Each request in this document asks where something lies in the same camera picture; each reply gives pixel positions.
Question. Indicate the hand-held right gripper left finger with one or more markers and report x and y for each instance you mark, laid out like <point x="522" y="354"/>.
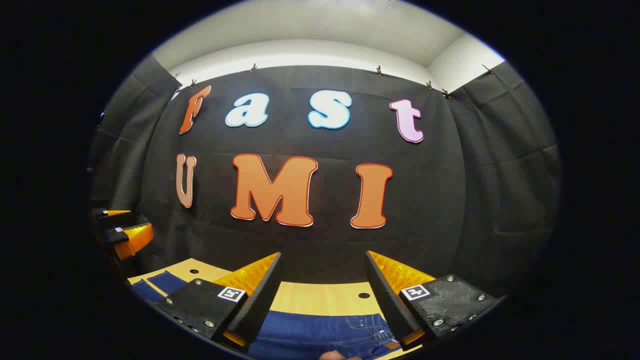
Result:
<point x="260" y="300"/>

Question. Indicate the black backdrop cloth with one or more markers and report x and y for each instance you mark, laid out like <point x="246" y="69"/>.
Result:
<point x="330" y="250"/>

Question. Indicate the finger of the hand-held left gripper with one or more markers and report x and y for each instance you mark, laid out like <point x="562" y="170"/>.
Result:
<point x="101" y="214"/>
<point x="114" y="235"/>

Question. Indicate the blue denim jeans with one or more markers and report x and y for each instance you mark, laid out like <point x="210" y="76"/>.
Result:
<point x="320" y="335"/>

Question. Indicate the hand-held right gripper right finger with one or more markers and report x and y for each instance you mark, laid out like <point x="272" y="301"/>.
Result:
<point x="390" y="305"/>

